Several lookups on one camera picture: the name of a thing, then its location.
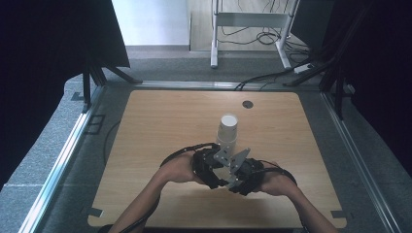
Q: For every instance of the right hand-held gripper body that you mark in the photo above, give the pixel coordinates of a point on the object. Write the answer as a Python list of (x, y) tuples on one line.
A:
[(249, 171)]

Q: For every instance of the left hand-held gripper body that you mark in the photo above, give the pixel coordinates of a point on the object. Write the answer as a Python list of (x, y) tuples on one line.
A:
[(202, 165)]

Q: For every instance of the white paper cup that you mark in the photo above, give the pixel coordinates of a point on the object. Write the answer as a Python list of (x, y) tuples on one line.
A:
[(225, 144), (223, 173), (228, 127)]

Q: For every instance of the person's left hand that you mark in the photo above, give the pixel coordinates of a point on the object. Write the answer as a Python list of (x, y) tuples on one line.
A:
[(179, 170)]

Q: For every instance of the person's right hand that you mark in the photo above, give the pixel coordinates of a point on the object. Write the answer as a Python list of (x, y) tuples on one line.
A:
[(275, 184)]

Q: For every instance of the white power strip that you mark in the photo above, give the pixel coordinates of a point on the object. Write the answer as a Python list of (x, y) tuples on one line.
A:
[(303, 68)]

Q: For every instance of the black tape rectangle outline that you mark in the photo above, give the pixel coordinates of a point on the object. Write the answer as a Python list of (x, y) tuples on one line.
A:
[(87, 124)]

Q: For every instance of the black tripod legs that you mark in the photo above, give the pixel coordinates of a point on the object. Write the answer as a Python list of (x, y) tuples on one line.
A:
[(97, 76)]

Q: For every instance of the black metal stand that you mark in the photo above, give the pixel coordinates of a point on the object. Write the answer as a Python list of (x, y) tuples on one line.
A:
[(336, 61)]

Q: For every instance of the black tape mark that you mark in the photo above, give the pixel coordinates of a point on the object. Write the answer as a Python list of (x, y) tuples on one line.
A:
[(77, 96)]

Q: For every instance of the dark panel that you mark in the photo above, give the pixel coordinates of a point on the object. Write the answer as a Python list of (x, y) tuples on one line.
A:
[(311, 22)]

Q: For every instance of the black curtain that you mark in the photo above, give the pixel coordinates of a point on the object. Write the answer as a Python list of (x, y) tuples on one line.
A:
[(382, 64), (48, 64)]

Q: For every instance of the aluminium floor rail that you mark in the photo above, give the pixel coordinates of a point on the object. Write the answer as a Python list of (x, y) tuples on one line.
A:
[(61, 161), (359, 161), (200, 85)]

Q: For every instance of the white metal stand frame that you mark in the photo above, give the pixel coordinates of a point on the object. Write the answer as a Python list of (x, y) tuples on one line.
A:
[(249, 19)]

